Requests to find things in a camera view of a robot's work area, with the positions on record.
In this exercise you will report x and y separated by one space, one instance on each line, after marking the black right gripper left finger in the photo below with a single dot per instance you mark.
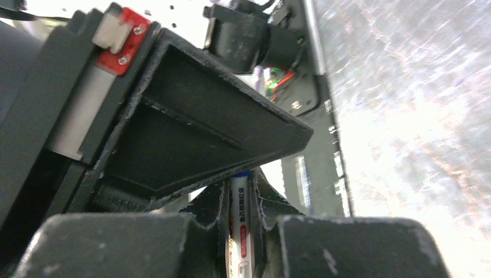
205 248

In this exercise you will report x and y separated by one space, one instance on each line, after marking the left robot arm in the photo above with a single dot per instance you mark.
102 243

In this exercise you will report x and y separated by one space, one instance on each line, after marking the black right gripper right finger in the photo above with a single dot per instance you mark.
266 207

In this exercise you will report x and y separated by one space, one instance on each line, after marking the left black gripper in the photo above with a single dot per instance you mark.
60 102

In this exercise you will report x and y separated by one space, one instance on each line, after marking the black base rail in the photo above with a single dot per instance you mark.
314 179

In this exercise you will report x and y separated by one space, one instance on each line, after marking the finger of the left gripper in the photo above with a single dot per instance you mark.
186 122

